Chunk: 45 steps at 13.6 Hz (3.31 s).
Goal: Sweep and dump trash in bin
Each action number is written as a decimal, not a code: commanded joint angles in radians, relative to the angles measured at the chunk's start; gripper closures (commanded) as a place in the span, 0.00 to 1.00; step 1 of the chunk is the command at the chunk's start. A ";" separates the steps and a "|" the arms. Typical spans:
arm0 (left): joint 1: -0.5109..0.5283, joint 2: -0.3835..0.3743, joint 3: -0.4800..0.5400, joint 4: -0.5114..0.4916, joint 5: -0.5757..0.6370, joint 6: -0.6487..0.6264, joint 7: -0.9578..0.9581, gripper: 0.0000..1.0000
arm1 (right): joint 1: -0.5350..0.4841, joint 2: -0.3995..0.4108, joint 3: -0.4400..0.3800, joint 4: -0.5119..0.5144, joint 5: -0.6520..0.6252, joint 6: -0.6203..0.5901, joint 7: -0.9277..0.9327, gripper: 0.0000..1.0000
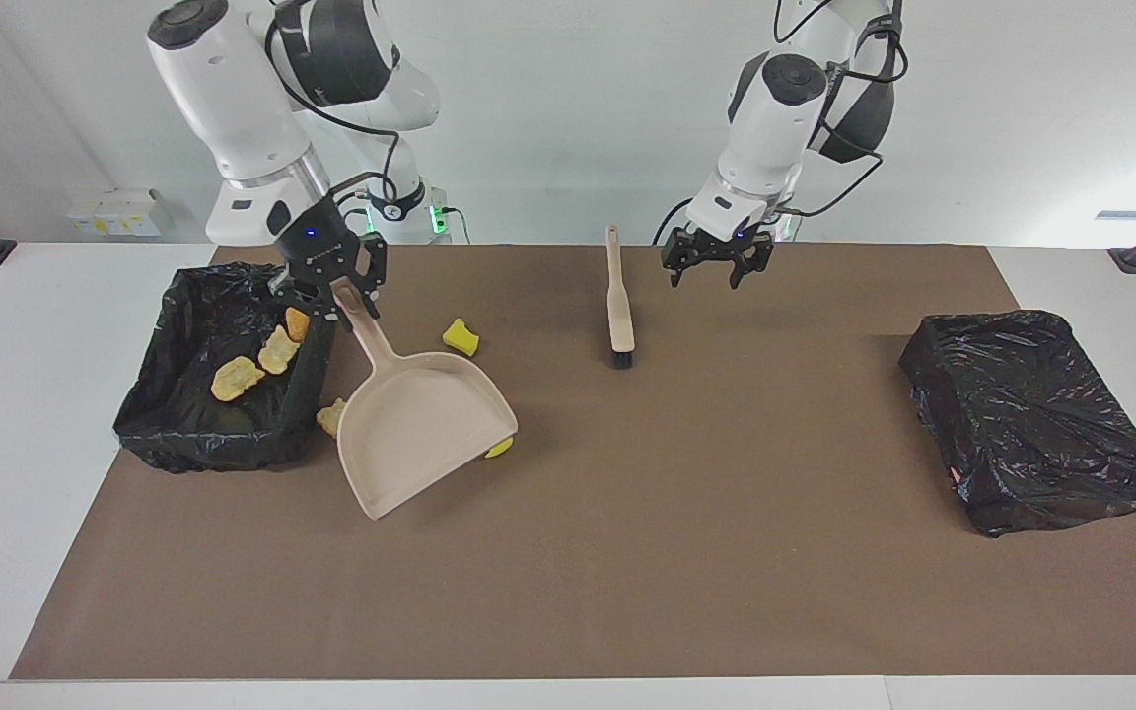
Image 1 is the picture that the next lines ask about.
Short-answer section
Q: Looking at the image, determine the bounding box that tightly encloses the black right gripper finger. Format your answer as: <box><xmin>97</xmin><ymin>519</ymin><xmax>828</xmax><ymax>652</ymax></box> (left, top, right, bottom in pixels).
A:
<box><xmin>270</xmin><ymin>279</ymin><xmax>340</xmax><ymax>327</ymax></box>
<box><xmin>346</xmin><ymin>231</ymin><xmax>391</xmax><ymax>320</ymax></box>

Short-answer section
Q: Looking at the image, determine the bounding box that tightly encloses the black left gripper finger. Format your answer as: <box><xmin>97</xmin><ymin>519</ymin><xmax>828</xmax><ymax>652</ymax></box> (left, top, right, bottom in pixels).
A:
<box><xmin>662</xmin><ymin>243</ymin><xmax>719</xmax><ymax>290</ymax></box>
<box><xmin>724</xmin><ymin>241</ymin><xmax>777</xmax><ymax>291</ymax></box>

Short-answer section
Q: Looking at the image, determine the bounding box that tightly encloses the beige hand brush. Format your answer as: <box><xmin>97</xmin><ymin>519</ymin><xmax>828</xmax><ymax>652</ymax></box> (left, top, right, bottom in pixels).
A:
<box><xmin>605</xmin><ymin>225</ymin><xmax>636</xmax><ymax>370</ymax></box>

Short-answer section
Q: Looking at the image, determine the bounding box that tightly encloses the beige plastic dustpan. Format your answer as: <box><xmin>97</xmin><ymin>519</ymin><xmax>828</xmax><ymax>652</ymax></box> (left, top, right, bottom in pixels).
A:
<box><xmin>329</xmin><ymin>276</ymin><xmax>520</xmax><ymax>521</ymax></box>

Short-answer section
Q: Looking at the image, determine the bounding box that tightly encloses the black bag-lined open bin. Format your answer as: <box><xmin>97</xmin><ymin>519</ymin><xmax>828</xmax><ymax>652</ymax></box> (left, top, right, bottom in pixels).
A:
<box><xmin>112</xmin><ymin>261</ymin><xmax>338</xmax><ymax>474</ymax></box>

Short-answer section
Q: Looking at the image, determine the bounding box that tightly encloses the black bag-covered closed bin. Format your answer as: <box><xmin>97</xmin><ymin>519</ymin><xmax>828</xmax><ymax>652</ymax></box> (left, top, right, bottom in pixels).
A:
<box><xmin>898</xmin><ymin>310</ymin><xmax>1136</xmax><ymax>538</ymax></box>

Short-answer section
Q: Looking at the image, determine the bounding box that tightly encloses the brown table mat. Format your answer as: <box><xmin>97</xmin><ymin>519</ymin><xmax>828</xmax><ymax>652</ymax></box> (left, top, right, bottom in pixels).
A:
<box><xmin>9</xmin><ymin>244</ymin><xmax>1136</xmax><ymax>681</ymax></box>

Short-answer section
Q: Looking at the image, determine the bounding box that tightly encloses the black left base cable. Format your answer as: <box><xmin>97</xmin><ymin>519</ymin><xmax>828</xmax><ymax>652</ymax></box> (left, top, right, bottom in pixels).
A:
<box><xmin>652</xmin><ymin>197</ymin><xmax>693</xmax><ymax>247</ymax></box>

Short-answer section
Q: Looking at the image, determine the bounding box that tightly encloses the black base cable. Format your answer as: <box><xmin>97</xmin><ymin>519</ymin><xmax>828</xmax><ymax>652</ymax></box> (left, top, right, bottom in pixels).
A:
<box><xmin>652</xmin><ymin>197</ymin><xmax>693</xmax><ymax>247</ymax></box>
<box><xmin>433</xmin><ymin>202</ymin><xmax>472</xmax><ymax>246</ymax></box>

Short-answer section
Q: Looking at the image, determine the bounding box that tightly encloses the black right base cable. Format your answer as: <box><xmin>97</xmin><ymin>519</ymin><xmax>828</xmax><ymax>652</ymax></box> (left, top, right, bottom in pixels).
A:
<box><xmin>433</xmin><ymin>202</ymin><xmax>472</xmax><ymax>246</ymax></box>

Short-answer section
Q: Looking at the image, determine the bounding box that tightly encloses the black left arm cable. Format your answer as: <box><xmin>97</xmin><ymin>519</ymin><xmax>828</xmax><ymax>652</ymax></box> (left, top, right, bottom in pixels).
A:
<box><xmin>770</xmin><ymin>0</ymin><xmax>909</xmax><ymax>220</ymax></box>

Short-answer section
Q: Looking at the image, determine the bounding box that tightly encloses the white wall socket box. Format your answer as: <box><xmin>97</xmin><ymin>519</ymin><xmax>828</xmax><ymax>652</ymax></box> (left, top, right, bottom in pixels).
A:
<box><xmin>65</xmin><ymin>188</ymin><xmax>175</xmax><ymax>238</ymax></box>

